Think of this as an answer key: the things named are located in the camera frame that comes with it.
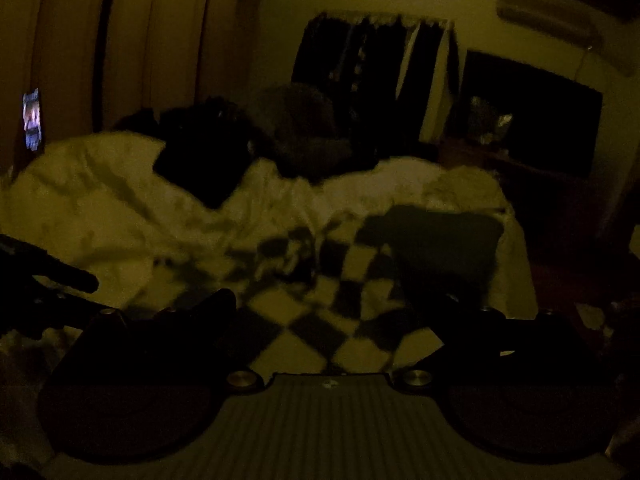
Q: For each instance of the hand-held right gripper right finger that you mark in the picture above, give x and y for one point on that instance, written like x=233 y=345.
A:
x=442 y=320

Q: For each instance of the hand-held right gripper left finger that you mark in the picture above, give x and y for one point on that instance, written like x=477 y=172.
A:
x=222 y=306

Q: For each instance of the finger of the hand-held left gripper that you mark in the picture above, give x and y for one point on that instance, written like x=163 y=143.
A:
x=75 y=307
x=70 y=275

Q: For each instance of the dark green garment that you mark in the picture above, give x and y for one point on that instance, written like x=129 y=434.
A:
x=440 y=245

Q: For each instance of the white duvet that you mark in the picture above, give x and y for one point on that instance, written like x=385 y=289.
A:
x=110 y=210

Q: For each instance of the black and white checkered blanket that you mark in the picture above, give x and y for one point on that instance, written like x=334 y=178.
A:
x=310 y=310

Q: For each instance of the black garment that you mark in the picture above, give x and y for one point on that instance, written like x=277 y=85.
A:
x=205 y=155

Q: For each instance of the lit phone screen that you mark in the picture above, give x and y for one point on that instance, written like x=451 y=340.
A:
x=32 y=120

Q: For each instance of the wooden television stand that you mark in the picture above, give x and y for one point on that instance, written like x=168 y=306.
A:
x=525 y=180

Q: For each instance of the grey fuzzy cloth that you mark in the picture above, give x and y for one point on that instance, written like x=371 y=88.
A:
x=300 y=130

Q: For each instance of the black television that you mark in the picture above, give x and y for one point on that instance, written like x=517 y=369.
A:
x=530 y=115

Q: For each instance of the light wooden wardrobe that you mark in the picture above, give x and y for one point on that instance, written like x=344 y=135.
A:
x=100 y=45

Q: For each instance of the wall air conditioner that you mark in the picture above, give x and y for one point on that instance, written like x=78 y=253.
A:
x=547 y=12

